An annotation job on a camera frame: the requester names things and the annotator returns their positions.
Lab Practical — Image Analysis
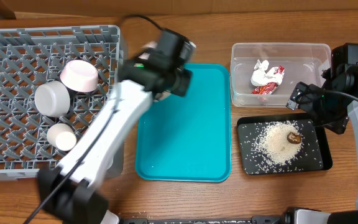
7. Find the black tray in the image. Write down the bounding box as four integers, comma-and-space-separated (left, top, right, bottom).
236, 112, 334, 176

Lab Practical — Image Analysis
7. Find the small pink bowl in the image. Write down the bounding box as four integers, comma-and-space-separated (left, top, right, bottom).
60, 60, 98, 93

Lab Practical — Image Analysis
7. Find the clear plastic bin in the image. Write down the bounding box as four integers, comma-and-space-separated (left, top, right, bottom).
230, 43, 331, 108

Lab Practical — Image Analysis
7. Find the large pink plate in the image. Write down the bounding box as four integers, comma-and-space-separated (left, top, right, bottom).
139, 41, 171, 102

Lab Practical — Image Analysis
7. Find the brown food piece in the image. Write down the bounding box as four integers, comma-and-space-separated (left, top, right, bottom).
287, 132, 302, 144

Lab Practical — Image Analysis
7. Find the white paper cup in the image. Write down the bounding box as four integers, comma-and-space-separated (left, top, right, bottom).
47, 123, 77, 151

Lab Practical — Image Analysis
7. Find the red snack wrapper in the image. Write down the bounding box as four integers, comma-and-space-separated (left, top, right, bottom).
252, 65, 285, 95

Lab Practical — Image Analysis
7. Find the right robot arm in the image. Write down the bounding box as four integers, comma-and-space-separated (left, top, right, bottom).
280, 43, 358, 223

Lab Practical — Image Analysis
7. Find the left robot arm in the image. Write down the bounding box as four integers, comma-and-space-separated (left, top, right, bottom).
26, 29, 196, 223

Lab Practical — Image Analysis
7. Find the pile of white rice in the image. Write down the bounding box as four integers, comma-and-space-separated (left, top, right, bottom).
239, 119, 323, 174

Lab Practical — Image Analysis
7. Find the grey dishwasher rack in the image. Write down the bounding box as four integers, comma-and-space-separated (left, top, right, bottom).
0, 25, 127, 180

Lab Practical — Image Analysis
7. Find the white napkin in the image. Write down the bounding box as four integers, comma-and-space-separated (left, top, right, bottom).
250, 60, 283, 86

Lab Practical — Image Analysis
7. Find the teal serving tray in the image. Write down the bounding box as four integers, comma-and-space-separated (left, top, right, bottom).
135, 63, 231, 182

